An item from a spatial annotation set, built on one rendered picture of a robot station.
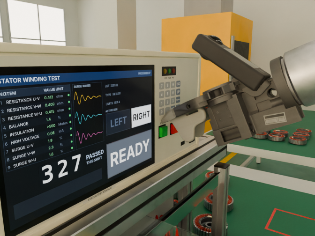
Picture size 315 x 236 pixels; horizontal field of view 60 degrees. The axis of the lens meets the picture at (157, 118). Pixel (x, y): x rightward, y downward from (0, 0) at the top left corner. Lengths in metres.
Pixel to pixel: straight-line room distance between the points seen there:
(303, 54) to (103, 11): 4.24
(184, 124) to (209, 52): 0.12
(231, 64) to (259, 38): 5.32
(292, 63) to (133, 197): 0.27
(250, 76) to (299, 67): 0.06
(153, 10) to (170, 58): 6.35
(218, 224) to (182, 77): 0.41
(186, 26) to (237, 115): 3.84
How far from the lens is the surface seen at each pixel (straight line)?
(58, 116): 0.32
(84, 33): 8.39
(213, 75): 3.98
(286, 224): 1.11
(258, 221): 1.09
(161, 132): 0.48
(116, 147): 0.39
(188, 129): 0.43
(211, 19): 4.04
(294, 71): 0.36
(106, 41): 4.44
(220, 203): 0.73
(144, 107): 0.43
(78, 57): 0.34
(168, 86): 0.49
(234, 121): 0.38
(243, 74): 0.39
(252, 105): 0.40
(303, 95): 0.36
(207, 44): 0.40
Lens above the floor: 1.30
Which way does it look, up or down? 12 degrees down
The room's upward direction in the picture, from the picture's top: straight up
